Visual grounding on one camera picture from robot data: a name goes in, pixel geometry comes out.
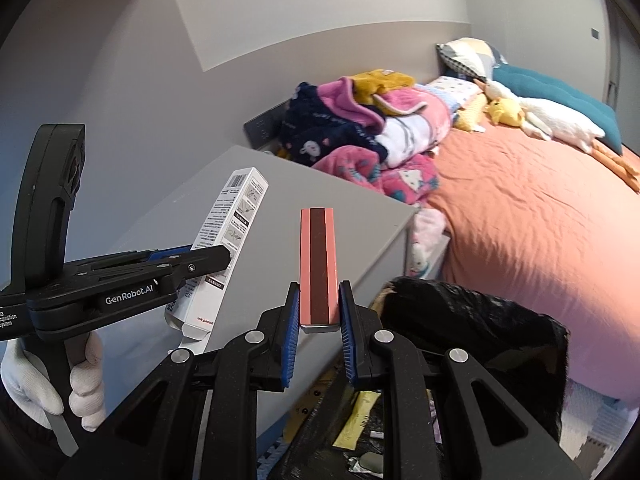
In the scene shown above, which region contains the white pink kitty blanket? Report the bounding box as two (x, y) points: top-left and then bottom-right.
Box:
(375, 76), (480, 168)

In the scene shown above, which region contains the navy patterned fleece blanket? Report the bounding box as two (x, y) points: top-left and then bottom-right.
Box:
(279, 77), (387, 166)

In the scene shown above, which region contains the silver snack packet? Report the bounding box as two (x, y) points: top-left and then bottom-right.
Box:
(348, 452), (384, 479)

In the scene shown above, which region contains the white gloved left hand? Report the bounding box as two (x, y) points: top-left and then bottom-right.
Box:
(0, 331), (108, 434)

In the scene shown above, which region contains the yellow plush toy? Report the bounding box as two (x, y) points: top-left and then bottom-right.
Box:
(454, 93), (525, 132)

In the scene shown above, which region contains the mustard yellow garment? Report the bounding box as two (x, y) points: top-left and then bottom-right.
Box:
(350, 68), (416, 105)

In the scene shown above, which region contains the white printed carton box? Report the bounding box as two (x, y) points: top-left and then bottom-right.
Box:
(165, 167), (269, 354)

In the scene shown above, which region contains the black wall socket panel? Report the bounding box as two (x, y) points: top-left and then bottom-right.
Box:
(243, 102), (288, 150)

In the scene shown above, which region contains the teal long pillow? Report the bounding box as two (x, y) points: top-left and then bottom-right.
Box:
(492, 64), (623, 155)

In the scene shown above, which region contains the black lined trash bin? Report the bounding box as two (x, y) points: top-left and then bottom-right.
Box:
(278, 275), (572, 480)

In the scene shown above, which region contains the checkered white pillow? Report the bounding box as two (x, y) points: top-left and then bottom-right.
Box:
(435, 37), (506, 82)

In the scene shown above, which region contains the white plush goose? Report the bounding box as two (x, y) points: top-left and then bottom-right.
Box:
(474, 79), (639, 194)

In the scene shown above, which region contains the salmon bed cover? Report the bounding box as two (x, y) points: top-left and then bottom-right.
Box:
(428, 126), (639, 405)

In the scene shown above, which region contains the pink brown box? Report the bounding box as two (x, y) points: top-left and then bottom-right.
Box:
(299, 208), (340, 334)

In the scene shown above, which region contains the pink fleece blanket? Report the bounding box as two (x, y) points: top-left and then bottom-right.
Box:
(314, 86), (451, 205)

